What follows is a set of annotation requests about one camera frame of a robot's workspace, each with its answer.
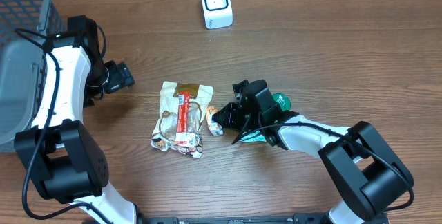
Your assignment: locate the orange snack packet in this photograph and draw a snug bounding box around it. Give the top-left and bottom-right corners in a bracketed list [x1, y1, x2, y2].
[206, 106, 224, 136]

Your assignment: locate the teal snack packet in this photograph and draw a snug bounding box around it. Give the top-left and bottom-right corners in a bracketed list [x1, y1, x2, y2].
[240, 131, 266, 142]

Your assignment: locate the brown snack bag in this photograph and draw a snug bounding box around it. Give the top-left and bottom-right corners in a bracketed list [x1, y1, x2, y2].
[151, 81, 213, 158]

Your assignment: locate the green lid jar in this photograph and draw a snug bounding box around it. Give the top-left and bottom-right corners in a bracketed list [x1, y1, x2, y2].
[272, 93, 291, 111]

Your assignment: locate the red white snack bar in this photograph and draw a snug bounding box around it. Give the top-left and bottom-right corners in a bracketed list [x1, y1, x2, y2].
[175, 91, 195, 147]

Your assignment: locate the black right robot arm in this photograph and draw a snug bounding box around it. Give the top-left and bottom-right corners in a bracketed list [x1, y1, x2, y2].
[212, 80, 414, 223]

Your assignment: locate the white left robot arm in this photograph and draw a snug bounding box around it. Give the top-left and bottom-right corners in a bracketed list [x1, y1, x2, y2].
[14, 15, 145, 223]

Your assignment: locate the white barcode scanner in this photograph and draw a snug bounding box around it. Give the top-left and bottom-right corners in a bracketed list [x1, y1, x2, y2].
[201, 0, 233, 30]

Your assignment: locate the grey plastic basket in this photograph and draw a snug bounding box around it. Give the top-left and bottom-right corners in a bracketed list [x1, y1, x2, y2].
[1, 0, 66, 153]

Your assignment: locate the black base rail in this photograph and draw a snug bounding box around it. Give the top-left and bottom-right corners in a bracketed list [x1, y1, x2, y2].
[144, 213, 331, 224]

